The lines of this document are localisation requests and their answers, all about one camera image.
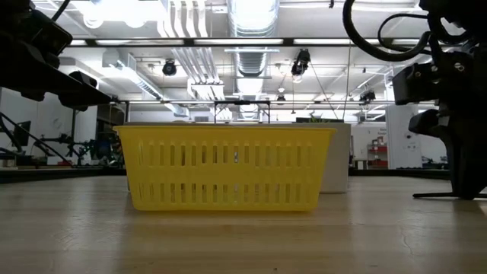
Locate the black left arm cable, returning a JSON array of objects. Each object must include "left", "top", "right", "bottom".
[{"left": 51, "top": 0, "right": 72, "bottom": 22}]

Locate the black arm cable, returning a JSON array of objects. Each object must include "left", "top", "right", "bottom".
[
  {"left": 51, "top": 0, "right": 72, "bottom": 22},
  {"left": 342, "top": 0, "right": 473, "bottom": 64}
]

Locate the black hanging camera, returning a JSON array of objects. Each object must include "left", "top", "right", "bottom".
[{"left": 291, "top": 48, "right": 311, "bottom": 83}]

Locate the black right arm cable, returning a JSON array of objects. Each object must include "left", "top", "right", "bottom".
[{"left": 342, "top": 0, "right": 473, "bottom": 64}]

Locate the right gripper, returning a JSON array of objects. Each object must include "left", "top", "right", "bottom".
[{"left": 391, "top": 37, "right": 487, "bottom": 201}]

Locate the black round ceiling camera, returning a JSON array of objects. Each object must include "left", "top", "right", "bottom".
[{"left": 161, "top": 59, "right": 178, "bottom": 77}]

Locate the yellow plastic basket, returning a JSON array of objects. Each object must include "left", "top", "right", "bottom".
[{"left": 113, "top": 125, "right": 338, "bottom": 212}]

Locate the red storage rack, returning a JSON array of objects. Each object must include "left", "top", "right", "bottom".
[{"left": 367, "top": 139, "right": 389, "bottom": 169}]

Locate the silver ventilation duct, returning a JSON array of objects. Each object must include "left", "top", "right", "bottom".
[{"left": 227, "top": 0, "right": 281, "bottom": 123}]

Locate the white ceiling air duct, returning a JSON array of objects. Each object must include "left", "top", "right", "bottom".
[{"left": 102, "top": 49, "right": 189, "bottom": 119}]

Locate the white plastic bin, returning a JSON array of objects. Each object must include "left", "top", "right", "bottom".
[{"left": 319, "top": 121, "right": 352, "bottom": 195}]

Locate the dark background monitor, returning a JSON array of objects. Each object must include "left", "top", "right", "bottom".
[{"left": 13, "top": 120, "right": 32, "bottom": 148}]

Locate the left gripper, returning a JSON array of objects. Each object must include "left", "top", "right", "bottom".
[{"left": 0, "top": 0, "right": 113, "bottom": 112}]

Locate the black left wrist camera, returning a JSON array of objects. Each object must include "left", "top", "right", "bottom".
[{"left": 21, "top": 9, "right": 74, "bottom": 69}]

